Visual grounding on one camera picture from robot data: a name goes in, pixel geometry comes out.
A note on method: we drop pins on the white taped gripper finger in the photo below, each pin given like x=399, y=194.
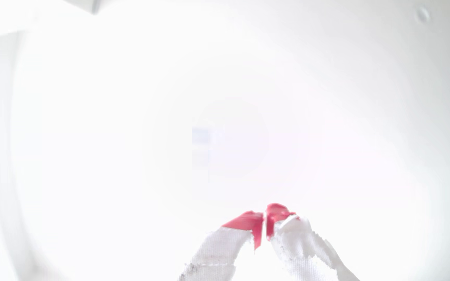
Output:
x=303, y=249
x=219, y=253

